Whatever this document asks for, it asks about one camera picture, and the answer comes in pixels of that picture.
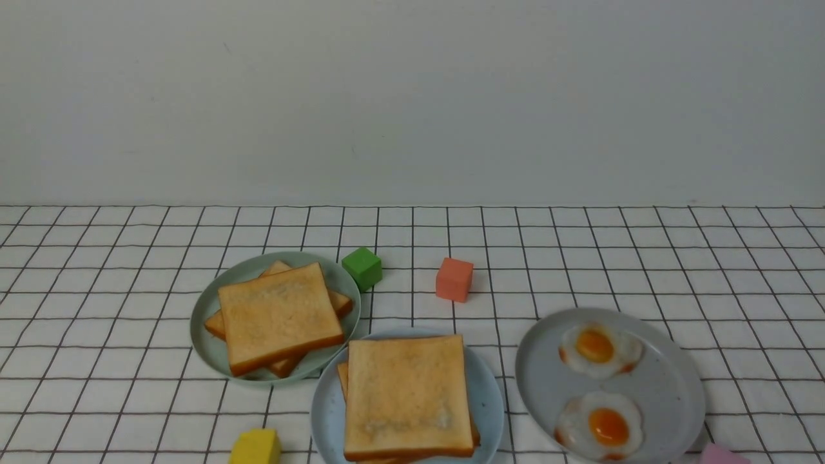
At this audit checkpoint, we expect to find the green foam cube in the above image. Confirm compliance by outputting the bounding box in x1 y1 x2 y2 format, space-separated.
340 247 383 293

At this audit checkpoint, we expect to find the orange foam cube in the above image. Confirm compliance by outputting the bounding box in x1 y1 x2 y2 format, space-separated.
435 256 474 303

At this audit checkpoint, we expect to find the green plate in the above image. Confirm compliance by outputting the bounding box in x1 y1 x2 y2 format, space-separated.
189 251 362 387

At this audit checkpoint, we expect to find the light blue plate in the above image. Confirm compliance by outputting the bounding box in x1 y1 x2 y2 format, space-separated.
310 328 505 463

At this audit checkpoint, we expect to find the far fried egg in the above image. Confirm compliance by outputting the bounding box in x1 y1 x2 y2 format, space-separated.
558 321 645 380

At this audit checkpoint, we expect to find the fried egg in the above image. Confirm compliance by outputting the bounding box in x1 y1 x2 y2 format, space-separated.
553 391 645 462
558 321 645 380

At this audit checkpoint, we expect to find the yellow foam cube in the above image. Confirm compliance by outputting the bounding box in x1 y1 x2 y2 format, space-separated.
228 429 281 464

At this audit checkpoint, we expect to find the near fried egg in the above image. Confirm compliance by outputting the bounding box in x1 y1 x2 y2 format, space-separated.
553 391 645 462

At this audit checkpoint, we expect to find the grey speckled plate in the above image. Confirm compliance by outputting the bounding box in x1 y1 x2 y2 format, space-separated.
514 307 705 463

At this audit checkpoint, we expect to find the checkered white tablecloth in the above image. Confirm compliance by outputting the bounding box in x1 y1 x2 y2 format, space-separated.
1 206 824 463

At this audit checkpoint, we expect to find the pink foam cube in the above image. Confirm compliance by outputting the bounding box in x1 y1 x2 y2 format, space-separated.
698 441 751 464

